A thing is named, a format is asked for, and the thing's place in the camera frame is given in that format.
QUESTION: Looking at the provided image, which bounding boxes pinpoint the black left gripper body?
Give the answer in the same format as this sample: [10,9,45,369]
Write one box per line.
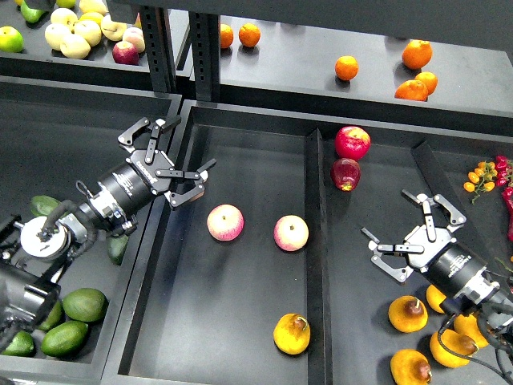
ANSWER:
[98,149,175,215]

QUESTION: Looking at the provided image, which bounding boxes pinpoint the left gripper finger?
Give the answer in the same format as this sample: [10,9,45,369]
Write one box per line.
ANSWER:
[154,159,216,209]
[118,115,181,164]

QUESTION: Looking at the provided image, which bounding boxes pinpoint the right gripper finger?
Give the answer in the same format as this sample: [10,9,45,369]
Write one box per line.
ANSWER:
[361,227,425,283]
[402,189,467,243]

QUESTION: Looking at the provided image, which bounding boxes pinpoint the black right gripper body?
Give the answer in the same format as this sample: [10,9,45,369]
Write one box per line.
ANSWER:
[405,225,499,306]

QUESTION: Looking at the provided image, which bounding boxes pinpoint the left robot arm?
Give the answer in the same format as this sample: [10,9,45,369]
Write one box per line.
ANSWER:
[1,116,216,350]

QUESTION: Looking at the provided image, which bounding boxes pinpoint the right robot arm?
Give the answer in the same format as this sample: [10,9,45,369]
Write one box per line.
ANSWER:
[361,189,512,384]

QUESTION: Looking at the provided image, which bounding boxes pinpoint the yellow pear bottom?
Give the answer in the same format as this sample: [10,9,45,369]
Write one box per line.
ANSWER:
[390,349,432,385]

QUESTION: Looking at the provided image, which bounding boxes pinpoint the dark avocado far left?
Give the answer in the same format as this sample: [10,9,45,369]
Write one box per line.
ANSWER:
[30,195,60,217]

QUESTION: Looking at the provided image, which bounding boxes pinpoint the orange cherry tomato bunch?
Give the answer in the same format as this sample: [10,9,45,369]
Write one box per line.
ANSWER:
[463,161,498,204]

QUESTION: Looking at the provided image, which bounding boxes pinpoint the pink apple left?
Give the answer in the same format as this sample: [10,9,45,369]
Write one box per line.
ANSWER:
[207,204,244,241]

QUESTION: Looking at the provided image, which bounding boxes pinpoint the pink apple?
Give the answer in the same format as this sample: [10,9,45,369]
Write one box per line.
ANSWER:
[207,204,244,241]
[273,215,309,252]

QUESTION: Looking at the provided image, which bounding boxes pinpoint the red chili peppers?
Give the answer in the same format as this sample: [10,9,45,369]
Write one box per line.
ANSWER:
[495,156,513,241]

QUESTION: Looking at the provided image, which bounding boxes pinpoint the red apple on shelf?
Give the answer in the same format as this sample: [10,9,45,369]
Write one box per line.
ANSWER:
[112,40,139,66]

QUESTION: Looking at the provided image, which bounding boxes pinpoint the black tray divider centre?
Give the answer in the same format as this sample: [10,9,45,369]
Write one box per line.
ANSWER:
[305,129,333,384]

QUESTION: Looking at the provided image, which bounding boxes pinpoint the pale pink peach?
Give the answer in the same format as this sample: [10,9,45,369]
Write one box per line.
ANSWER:
[122,26,146,54]

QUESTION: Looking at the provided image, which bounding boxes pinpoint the black left tray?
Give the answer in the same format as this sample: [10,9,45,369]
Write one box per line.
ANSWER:
[1,76,182,384]

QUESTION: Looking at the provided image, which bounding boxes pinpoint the black tray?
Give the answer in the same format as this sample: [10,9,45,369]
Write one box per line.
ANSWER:
[1,76,182,384]
[102,101,321,384]

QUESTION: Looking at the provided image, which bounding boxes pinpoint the black middle tray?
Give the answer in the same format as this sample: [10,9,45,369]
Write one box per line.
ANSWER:
[102,101,321,384]

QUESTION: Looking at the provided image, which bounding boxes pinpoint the dark red apple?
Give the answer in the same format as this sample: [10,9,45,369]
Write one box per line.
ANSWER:
[330,158,361,192]

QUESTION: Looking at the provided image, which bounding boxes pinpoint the pink apple right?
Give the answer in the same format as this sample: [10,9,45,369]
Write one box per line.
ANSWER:
[273,215,309,252]

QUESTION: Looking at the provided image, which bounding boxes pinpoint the yellow lemon on shelf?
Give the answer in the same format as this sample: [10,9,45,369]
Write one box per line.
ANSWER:
[79,11,104,26]

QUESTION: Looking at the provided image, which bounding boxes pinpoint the bright red apple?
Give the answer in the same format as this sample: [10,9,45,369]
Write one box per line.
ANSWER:
[334,126,371,160]

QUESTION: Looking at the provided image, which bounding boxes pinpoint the front orange on shelf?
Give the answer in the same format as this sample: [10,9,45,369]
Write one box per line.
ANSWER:
[394,79,429,101]

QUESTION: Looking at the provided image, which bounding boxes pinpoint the light green mango upper right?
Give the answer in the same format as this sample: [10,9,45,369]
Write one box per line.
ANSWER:
[63,288,108,322]

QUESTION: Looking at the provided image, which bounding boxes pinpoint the orange behind front orange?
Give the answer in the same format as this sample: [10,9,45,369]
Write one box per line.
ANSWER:
[414,71,438,95]

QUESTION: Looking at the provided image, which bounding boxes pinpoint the light green mango upper left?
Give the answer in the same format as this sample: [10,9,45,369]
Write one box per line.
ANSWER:
[37,300,64,332]

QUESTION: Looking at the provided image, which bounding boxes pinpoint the large orange top right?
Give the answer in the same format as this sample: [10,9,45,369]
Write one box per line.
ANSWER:
[402,39,433,70]

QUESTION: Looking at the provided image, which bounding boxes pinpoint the black shelf post left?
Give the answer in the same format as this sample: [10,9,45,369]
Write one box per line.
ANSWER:
[139,6,176,94]

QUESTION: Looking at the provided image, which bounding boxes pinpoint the black shelf post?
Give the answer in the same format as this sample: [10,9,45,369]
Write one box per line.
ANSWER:
[188,11,220,102]
[139,6,176,94]

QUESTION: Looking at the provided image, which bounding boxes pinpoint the black shelf post right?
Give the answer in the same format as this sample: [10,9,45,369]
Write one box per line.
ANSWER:
[188,11,220,102]

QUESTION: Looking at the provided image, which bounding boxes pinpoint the orange half hidden by post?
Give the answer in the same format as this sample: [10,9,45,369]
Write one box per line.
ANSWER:
[220,23,234,50]

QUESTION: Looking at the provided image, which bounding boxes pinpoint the orange near post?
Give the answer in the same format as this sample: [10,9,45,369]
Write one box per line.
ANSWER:
[238,23,261,48]

